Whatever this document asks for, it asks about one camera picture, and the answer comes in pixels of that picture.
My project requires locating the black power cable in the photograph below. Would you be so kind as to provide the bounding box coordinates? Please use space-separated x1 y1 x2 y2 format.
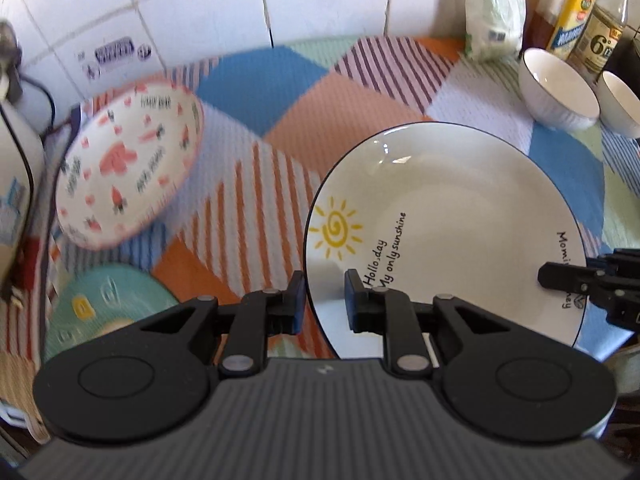
14 72 58 137

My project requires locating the white rice cooker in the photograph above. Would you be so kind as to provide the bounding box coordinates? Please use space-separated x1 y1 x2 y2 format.
0 101 44 284

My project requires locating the colourful patchwork table mat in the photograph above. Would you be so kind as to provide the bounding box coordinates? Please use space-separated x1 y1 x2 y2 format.
1 37 639 440

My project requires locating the yellow label oil bottle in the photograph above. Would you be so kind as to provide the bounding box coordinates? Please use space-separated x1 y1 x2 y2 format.
546 0 594 61

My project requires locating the white green food bag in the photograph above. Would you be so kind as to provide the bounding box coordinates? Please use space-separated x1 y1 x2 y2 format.
465 0 526 62

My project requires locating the white sunshine plate black rim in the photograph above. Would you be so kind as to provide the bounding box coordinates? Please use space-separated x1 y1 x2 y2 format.
304 122 586 359

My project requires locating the white ribbed bowl large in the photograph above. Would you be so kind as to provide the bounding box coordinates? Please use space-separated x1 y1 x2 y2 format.
518 48 600 131

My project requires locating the pink rabbit carrot plate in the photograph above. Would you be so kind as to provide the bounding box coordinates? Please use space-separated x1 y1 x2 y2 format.
55 80 204 250

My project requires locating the teal patterned plate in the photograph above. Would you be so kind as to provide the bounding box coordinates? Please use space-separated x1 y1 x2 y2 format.
43 263 178 361

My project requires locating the brown sauce bottle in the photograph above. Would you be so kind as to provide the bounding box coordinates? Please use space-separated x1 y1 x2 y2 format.
523 0 553 49

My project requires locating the vinegar bottle yellow cap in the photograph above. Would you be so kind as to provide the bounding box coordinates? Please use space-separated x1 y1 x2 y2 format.
568 0 629 87

